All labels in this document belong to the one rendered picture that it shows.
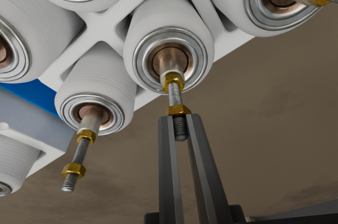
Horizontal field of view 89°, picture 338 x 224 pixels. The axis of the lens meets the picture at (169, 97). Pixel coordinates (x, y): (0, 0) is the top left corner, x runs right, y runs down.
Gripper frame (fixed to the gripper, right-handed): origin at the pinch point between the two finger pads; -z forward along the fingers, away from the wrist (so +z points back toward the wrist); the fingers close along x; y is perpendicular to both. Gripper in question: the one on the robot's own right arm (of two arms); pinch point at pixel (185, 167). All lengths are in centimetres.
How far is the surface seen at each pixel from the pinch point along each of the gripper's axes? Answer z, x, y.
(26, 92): -25.5, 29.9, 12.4
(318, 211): -31, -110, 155
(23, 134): -18.4, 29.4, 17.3
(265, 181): -36, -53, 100
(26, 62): -10.7, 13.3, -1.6
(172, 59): -10.0, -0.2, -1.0
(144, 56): -10.7, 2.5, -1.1
